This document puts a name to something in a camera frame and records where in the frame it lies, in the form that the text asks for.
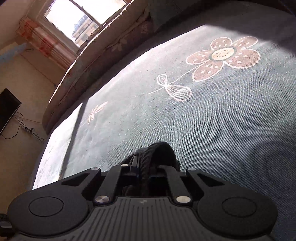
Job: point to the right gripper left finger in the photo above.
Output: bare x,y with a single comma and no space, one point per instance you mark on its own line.
120,180

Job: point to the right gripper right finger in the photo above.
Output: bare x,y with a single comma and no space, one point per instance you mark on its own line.
165,182

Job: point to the black sweatpants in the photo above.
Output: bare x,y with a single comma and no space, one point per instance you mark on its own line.
146,159

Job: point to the grey patterned bed sheet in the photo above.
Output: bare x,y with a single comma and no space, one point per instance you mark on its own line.
219,87

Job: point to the left pink curtain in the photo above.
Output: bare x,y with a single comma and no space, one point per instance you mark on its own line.
48,45

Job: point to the folded floral quilt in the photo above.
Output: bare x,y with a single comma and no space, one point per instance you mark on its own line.
134,24

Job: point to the wall power strip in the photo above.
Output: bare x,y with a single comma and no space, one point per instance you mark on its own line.
30,130

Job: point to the wall mounted television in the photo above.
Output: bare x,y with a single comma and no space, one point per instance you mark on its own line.
9,104

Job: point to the wall air conditioner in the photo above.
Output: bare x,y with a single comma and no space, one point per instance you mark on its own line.
12,50

